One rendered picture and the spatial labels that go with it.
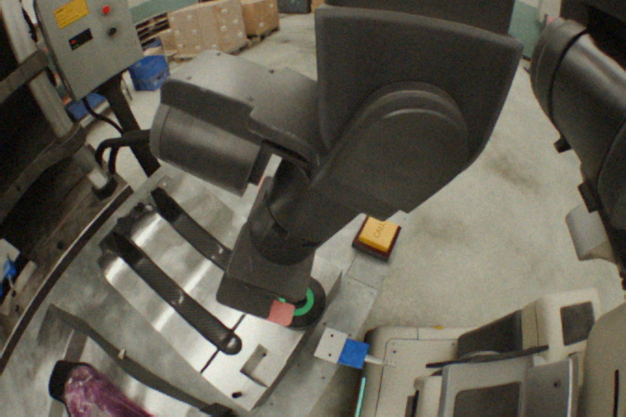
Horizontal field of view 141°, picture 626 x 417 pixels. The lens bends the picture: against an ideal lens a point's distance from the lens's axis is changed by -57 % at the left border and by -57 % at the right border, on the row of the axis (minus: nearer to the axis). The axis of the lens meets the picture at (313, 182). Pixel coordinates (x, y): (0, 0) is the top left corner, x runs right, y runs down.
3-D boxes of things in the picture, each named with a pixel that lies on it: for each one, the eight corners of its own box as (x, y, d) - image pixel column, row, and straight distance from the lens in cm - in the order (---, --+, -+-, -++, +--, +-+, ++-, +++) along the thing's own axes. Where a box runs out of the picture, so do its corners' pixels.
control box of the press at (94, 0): (228, 227, 159) (121, -47, 99) (197, 264, 155) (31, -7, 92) (205, 212, 172) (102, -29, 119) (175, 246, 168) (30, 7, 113)
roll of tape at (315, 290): (272, 332, 38) (266, 329, 35) (271, 281, 40) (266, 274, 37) (329, 328, 38) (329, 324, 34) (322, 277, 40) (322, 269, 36)
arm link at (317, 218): (399, 211, 12) (395, 136, 16) (259, 147, 10) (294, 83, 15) (332, 258, 17) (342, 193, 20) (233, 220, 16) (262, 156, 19)
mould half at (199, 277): (340, 286, 49) (345, 256, 36) (264, 404, 48) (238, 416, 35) (174, 189, 73) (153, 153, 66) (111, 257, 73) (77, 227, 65)
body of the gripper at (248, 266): (223, 278, 21) (235, 250, 14) (261, 183, 26) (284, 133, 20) (296, 304, 22) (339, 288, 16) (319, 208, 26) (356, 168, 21)
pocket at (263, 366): (290, 360, 41) (286, 360, 38) (271, 387, 42) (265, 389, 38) (265, 345, 42) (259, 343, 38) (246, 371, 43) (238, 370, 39)
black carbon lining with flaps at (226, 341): (291, 286, 42) (281, 262, 33) (234, 367, 42) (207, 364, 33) (165, 201, 61) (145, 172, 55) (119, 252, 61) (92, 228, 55)
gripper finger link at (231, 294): (210, 309, 29) (214, 298, 20) (231, 252, 31) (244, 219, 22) (268, 329, 30) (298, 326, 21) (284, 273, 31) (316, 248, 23)
